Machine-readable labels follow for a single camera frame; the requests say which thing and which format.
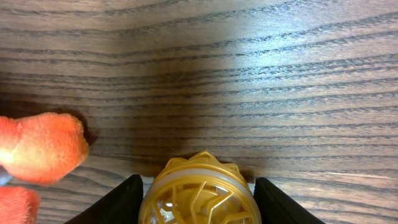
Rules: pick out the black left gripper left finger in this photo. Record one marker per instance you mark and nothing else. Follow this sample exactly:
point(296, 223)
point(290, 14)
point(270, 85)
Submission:
point(119, 206)

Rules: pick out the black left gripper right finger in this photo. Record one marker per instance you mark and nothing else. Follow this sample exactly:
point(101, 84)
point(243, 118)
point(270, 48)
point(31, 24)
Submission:
point(276, 207)

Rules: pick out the yellow round wheel toy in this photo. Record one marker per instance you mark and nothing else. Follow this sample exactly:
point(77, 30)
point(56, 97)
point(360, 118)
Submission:
point(199, 190)

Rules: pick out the white orange plush duck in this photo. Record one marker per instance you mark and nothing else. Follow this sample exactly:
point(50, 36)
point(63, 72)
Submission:
point(40, 149)

